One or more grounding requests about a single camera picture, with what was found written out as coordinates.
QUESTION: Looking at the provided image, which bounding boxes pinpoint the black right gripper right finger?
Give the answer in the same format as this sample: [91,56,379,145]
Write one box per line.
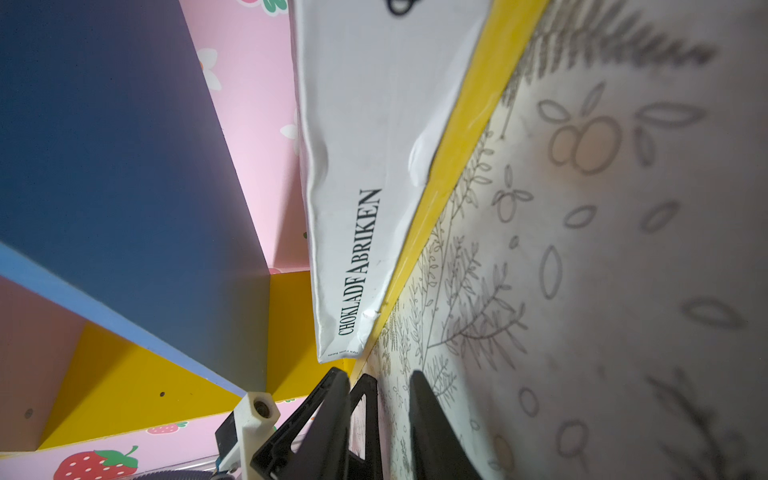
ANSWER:
[408,370,481,480]

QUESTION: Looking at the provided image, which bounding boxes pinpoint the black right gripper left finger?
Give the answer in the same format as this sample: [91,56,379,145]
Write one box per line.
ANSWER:
[250,367,382,479]

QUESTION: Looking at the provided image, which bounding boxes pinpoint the yellow pink blue bookshelf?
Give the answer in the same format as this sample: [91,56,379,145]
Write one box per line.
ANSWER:
[1,1,544,451]

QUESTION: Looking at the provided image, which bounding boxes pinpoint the white Chokladfabriken photo book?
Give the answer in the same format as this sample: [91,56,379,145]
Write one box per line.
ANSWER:
[289,1,491,363]

